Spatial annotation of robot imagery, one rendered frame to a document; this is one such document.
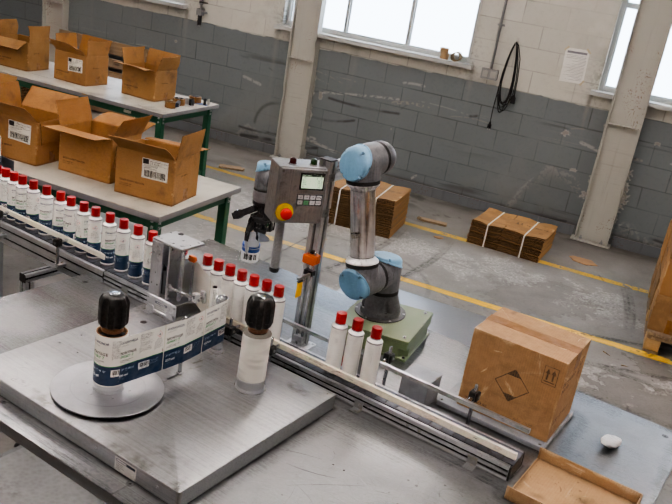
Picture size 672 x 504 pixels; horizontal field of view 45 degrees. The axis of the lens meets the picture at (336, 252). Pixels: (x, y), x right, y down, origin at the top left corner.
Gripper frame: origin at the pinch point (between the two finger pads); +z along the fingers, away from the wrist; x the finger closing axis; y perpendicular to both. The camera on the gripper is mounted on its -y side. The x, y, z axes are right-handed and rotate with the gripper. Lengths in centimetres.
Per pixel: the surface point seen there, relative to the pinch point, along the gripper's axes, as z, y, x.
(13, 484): 78, -38, -81
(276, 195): -38, 28, -42
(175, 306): 6, 2, -53
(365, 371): 6, 70, -51
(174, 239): -14.5, -4.8, -46.7
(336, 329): -4, 58, -49
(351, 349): 1, 64, -50
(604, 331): 100, 132, 284
